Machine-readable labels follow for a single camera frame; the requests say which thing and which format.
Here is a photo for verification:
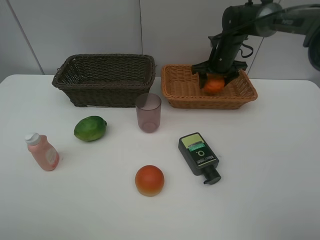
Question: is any pink bottle white cap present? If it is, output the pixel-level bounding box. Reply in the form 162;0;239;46
24;132;60;172

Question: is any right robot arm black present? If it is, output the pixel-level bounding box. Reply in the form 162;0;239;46
191;0;320;89

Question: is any orange mandarin fruit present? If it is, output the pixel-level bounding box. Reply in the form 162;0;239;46
203;74;225;94

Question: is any green lime fruit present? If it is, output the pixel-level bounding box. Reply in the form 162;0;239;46
73;116;107;142

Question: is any dark brown wicker basket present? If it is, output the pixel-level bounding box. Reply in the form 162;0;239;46
52;54;156;108

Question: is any red orange peach fruit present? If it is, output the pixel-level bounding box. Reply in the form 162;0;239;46
135;165;165;197

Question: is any black pump bottle green label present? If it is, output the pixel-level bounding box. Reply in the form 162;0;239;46
178;132;222;185

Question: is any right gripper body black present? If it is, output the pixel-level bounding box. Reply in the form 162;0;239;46
191;34;248;75

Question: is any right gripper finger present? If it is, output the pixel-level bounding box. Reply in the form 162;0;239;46
198;72;208;89
222;69;239;87

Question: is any orange wicker basket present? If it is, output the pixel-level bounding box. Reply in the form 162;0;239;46
161;64;258;110

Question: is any translucent purple plastic cup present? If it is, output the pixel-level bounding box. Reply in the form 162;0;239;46
135;93;162;133

